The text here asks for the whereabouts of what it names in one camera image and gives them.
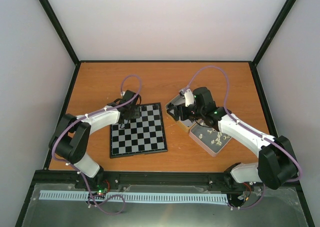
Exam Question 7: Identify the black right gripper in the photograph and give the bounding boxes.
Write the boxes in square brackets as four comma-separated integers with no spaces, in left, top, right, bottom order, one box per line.
[166,103,204,122]

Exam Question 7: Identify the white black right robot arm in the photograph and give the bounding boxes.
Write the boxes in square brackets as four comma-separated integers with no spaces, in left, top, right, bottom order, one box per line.
[166,87,301,190]

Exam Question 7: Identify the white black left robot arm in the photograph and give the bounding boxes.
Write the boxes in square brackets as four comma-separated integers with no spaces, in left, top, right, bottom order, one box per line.
[48,90,142,189]

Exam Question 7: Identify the black white chess board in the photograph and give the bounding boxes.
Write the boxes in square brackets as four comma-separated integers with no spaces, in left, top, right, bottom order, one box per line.
[109,102,168,159]

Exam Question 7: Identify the gold metal tin box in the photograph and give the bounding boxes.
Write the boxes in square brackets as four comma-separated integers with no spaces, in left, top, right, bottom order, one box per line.
[165,94,196,134]

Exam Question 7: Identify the silver tin lid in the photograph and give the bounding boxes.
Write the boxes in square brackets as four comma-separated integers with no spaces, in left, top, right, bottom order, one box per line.
[189,124,232,157]

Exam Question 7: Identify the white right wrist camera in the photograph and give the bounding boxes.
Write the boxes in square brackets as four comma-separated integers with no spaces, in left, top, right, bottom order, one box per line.
[179,88,195,107]

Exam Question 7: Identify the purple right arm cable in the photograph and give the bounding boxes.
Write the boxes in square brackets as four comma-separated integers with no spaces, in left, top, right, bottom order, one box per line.
[184,65,304,182]

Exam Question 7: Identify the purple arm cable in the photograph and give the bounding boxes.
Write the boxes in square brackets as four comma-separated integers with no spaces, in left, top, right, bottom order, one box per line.
[184,65,304,182]
[50,74,143,195]

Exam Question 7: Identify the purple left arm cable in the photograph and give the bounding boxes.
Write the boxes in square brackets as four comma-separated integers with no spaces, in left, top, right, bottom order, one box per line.
[50,74,143,195]

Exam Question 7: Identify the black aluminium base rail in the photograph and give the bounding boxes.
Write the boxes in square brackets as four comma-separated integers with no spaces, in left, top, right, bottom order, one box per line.
[31,170,248,193]

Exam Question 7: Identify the light blue cable duct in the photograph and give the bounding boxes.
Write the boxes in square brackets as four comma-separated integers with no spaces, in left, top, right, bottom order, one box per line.
[38,190,228,205]

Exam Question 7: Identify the purple cable loop bottom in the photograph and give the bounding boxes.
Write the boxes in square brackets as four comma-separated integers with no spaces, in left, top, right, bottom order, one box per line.
[84,186,126,216]

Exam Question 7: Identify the black frame post left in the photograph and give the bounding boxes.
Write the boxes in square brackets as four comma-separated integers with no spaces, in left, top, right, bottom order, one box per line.
[38,0,80,66]

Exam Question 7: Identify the black frame post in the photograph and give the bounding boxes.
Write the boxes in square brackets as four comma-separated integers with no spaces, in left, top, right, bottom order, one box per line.
[252,0,297,68]
[38,0,80,66]

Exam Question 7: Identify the black frame post right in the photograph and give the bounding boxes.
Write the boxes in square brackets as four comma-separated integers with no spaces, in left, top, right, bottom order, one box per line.
[252,0,297,68]

